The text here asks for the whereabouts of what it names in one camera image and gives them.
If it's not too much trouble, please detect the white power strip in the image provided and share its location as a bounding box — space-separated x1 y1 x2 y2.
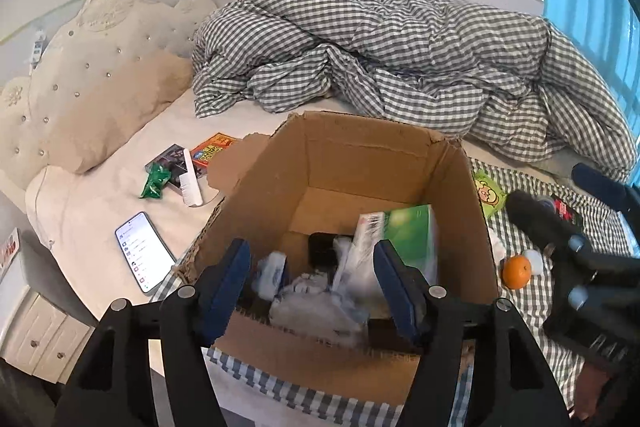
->
29 29 46 70

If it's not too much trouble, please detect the orange fruit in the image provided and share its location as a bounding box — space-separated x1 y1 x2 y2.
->
502 255 532 290

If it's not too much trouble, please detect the green and white carton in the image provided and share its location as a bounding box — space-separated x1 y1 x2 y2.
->
356 205 440 288

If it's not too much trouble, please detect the white smartphone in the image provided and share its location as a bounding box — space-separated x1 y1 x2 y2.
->
115 211 177 295

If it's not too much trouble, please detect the white tissue packet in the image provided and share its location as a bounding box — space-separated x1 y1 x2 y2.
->
251 252 291 300

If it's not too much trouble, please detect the white nightstand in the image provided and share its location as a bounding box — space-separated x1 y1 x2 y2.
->
0 292 96 385

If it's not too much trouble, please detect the beige pillow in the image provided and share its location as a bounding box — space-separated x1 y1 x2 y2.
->
30 52 193 175

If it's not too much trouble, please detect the person's right forearm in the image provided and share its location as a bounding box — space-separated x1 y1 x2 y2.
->
574 363 613 423

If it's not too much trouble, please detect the cream tufted headboard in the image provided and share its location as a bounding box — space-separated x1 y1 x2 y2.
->
0 0 218 208

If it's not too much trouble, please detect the small black case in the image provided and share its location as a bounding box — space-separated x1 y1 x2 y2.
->
307 233 351 268

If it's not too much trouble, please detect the light green cartoon packet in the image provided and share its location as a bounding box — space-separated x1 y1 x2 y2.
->
472 170 507 219

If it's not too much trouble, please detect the brown cardboard box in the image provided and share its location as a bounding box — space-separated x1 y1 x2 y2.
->
175 111 501 408

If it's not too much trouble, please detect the orange red booklet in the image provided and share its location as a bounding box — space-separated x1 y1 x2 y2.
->
190 133 238 178

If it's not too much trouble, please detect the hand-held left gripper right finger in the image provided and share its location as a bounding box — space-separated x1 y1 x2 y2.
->
372 239 573 427

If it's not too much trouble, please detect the white printed box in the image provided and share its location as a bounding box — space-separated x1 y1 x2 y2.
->
0 227 21 280

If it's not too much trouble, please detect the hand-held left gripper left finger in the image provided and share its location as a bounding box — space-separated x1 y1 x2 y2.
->
52 238 252 427

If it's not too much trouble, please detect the black printed booklet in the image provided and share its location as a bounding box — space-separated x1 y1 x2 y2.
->
145 143 201 192

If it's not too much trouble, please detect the grey gingham duvet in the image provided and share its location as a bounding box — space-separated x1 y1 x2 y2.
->
191 0 637 180

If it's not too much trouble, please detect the green foil snack packet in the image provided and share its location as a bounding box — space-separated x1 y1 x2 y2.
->
139 162 173 199

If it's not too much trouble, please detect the blue curtain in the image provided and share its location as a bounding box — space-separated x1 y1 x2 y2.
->
542 0 640 142

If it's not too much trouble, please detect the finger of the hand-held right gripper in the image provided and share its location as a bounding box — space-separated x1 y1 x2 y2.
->
505 189 640 278
571 163 640 214

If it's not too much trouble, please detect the white comb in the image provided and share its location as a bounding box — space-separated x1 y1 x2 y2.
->
181 148 203 208

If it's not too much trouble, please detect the crumpled clear plastic bag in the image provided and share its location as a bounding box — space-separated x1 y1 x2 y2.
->
270 237 381 348

